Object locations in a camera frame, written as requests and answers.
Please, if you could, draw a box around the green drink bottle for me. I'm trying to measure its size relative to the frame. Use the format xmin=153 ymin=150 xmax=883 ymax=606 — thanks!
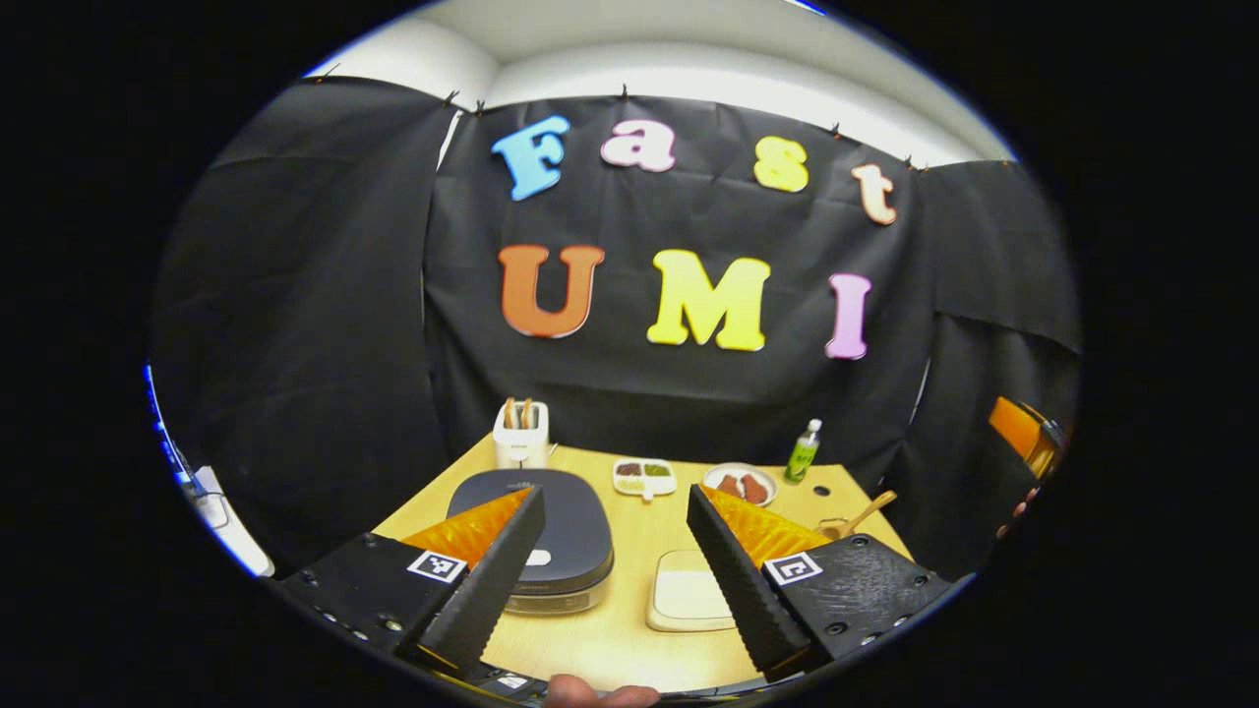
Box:
xmin=784 ymin=419 xmax=823 ymax=485

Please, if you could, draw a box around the black and silver rice cooker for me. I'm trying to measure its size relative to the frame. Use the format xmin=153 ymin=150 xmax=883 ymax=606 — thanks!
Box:
xmin=446 ymin=468 xmax=616 ymax=616

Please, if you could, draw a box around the wooden spoon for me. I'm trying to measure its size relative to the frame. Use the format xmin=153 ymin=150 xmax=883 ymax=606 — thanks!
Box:
xmin=836 ymin=490 xmax=898 ymax=539

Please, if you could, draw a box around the black backdrop cloth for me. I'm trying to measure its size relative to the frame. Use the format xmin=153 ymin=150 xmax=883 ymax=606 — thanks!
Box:
xmin=148 ymin=77 xmax=1083 ymax=581

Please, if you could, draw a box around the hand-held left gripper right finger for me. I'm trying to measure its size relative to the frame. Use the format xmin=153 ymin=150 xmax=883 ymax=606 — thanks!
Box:
xmin=687 ymin=484 xmax=953 ymax=681

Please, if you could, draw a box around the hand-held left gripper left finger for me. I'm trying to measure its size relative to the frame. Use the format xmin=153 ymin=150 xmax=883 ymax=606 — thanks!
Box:
xmin=270 ymin=485 xmax=547 ymax=679

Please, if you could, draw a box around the white round plate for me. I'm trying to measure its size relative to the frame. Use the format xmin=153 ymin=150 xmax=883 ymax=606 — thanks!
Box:
xmin=702 ymin=462 xmax=779 ymax=508

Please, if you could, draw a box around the white divided bean dish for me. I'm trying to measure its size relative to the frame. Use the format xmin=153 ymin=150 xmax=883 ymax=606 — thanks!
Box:
xmin=612 ymin=458 xmax=679 ymax=501

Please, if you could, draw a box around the white toaster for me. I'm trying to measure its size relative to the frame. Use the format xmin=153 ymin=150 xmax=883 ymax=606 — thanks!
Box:
xmin=492 ymin=398 xmax=550 ymax=469

